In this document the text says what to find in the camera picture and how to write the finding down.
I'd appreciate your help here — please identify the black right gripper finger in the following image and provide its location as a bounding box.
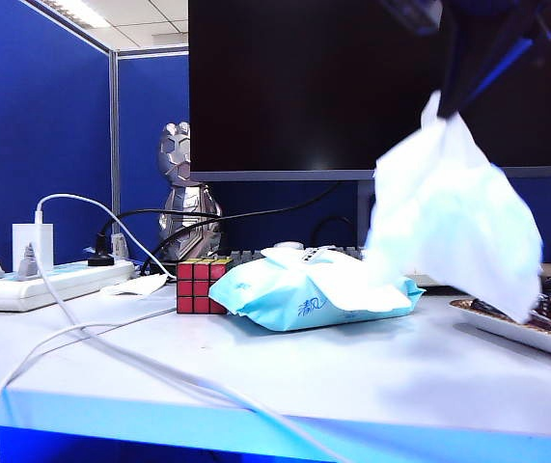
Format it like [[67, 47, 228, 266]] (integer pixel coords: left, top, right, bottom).
[[458, 17, 551, 116], [436, 26, 468, 121]]

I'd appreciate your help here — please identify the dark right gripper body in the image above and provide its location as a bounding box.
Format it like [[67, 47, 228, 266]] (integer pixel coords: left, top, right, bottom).
[[378, 0, 551, 38]]

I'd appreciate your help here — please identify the white wet wipe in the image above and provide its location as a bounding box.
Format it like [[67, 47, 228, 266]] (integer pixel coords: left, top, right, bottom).
[[364, 89, 545, 325]]

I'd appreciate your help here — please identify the sky blue wet wipes packet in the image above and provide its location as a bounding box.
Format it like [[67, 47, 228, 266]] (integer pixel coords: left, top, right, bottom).
[[207, 246, 425, 334]]

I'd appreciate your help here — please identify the black computer monitor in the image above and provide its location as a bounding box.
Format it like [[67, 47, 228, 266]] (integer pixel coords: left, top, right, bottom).
[[187, 0, 551, 248]]

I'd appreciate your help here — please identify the gold rectangular tray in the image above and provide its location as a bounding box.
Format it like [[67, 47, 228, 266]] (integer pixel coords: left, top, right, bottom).
[[448, 296, 551, 366]]

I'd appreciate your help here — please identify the grey and white keyboard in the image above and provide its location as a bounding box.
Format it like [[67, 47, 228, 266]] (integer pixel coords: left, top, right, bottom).
[[229, 244, 453, 289]]

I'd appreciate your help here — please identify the silver robot figurine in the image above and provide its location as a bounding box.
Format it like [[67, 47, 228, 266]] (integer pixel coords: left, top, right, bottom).
[[157, 121, 223, 264]]

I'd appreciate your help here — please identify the colourful puzzle cube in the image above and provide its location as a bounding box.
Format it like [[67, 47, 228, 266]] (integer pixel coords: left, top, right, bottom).
[[176, 258, 234, 315]]

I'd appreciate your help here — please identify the grey plug adapter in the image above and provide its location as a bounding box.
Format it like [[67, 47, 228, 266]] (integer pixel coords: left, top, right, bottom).
[[110, 232, 129, 261]]

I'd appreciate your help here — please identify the white paper sachet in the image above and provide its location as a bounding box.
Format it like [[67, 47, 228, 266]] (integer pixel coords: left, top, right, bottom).
[[99, 274, 173, 297]]

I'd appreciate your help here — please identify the white charger block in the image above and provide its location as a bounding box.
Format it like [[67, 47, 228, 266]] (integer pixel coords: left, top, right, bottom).
[[12, 222, 55, 271]]

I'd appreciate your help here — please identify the white power strip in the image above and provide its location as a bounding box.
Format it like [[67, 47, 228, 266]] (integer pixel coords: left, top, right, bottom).
[[0, 258, 134, 313]]

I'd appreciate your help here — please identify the black cable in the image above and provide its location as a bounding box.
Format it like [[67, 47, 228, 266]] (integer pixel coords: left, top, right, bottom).
[[139, 180, 344, 279]]

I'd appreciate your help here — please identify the grey partition post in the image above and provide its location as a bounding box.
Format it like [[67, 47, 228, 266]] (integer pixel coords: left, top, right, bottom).
[[108, 47, 122, 237]]

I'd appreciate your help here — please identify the black plug with cable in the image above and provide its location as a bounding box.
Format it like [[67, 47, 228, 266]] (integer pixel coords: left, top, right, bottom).
[[86, 207, 228, 268]]

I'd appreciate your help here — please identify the thin white charger cable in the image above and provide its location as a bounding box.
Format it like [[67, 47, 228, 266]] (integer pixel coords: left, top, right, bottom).
[[0, 192, 179, 463]]

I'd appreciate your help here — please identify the grey cable with slim plug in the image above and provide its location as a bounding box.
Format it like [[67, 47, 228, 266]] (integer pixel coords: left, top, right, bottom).
[[17, 242, 349, 463]]

